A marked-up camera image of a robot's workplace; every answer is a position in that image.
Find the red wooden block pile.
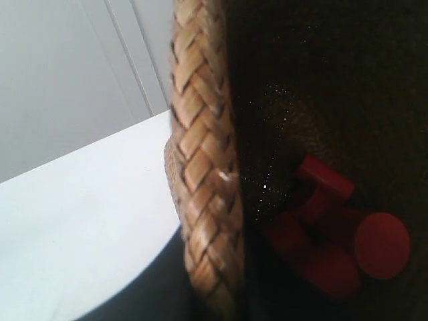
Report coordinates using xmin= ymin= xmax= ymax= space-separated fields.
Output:
xmin=262 ymin=155 xmax=411 ymax=302

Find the brown woven wicker basket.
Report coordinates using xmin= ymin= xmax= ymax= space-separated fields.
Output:
xmin=165 ymin=1 xmax=427 ymax=320

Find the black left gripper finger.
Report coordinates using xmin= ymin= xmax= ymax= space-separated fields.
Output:
xmin=80 ymin=230 xmax=197 ymax=321

